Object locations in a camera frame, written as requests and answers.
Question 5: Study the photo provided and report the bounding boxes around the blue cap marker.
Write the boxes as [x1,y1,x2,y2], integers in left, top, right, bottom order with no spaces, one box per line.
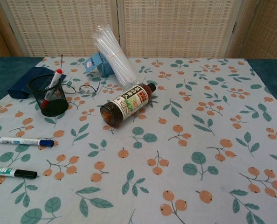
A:
[0,137,55,148]

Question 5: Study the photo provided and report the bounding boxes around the white marker with black cap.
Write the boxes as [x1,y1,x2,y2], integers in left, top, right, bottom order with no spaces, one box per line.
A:
[0,166,38,179]

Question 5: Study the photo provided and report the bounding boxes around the black mesh pen holder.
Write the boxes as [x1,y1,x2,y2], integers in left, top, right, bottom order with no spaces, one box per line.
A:
[28,74,69,117]

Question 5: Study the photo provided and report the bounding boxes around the red cap marker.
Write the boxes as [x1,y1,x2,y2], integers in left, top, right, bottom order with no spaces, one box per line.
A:
[40,68,63,110]

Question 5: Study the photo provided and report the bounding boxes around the brown sauce bottle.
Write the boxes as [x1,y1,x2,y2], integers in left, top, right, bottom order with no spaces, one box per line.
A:
[100,83,156,128]

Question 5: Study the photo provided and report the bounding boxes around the floral print tablecloth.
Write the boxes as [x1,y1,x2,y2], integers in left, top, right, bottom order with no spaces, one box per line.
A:
[0,57,277,224]

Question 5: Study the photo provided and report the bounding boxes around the pack of clear straws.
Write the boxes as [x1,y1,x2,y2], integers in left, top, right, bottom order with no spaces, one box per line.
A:
[93,26,141,86]

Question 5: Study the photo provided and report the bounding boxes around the light blue cardboard box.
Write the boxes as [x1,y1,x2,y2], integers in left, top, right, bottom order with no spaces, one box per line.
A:
[83,52,116,77]

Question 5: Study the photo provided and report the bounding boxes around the woven folding screen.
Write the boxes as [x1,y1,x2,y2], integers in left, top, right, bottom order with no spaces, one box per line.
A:
[0,0,277,59]

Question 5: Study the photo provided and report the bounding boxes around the dark blue glasses case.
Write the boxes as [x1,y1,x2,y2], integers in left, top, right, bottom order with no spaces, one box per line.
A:
[7,66,67,99]

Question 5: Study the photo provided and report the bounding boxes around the thin wire-frame eyeglasses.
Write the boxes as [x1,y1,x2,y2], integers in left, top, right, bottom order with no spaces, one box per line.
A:
[59,54,105,95]

